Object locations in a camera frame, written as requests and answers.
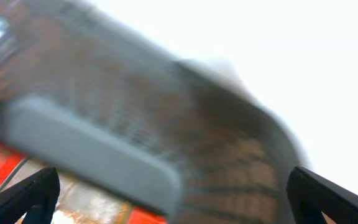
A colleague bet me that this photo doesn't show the orange snack bar packet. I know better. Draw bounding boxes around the orange snack bar packet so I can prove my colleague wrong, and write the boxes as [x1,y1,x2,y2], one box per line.
[0,142,167,224]

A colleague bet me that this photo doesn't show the grey plastic basket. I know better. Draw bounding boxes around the grey plastic basket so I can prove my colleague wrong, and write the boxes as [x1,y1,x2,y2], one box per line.
[0,1,300,223]

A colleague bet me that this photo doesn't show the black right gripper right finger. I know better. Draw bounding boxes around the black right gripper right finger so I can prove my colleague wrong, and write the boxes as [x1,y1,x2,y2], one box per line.
[286,166,358,224]

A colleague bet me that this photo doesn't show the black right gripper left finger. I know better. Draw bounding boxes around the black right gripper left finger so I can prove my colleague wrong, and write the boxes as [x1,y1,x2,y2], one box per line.
[0,167,60,224]

